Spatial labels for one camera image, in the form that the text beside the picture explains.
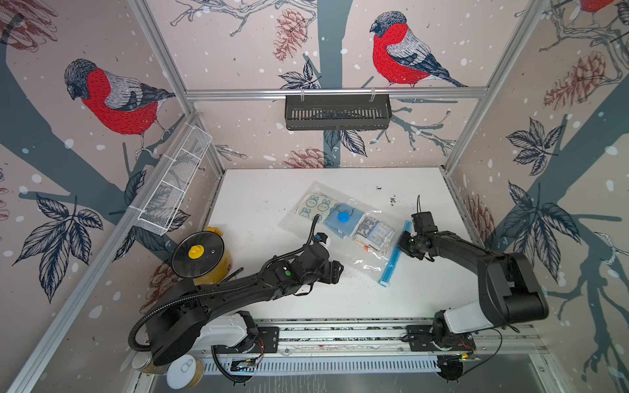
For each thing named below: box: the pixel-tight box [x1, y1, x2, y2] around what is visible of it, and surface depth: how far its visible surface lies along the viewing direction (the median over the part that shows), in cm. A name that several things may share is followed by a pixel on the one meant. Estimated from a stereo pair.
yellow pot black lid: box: [171, 226, 232, 285], surface depth 82 cm
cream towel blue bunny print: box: [295, 192, 338, 224], surface depth 106 cm
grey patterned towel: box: [353, 216, 394, 252], surface depth 97 cm
